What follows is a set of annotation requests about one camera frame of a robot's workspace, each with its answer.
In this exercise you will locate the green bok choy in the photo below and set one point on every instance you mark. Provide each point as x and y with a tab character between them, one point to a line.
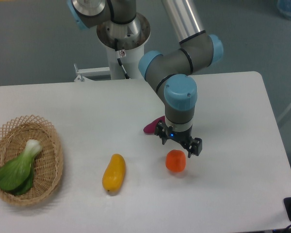
16	176

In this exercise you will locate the blue plastic bag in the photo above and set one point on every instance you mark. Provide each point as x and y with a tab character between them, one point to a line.
284	7

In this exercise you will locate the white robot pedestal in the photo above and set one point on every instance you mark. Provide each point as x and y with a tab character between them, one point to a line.
124	45

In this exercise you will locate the woven bamboo basket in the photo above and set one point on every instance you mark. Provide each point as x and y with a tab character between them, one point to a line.
48	164

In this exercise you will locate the orange fruit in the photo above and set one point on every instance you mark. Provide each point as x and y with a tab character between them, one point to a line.
175	161

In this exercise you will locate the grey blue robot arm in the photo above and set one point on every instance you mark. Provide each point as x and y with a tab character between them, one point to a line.
168	75

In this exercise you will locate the yellow mango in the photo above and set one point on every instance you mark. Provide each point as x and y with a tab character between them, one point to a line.
114	174

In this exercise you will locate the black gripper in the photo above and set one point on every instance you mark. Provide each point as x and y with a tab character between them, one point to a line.
180	134

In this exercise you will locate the purple sweet potato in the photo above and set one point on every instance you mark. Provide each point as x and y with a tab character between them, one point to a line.
150	128

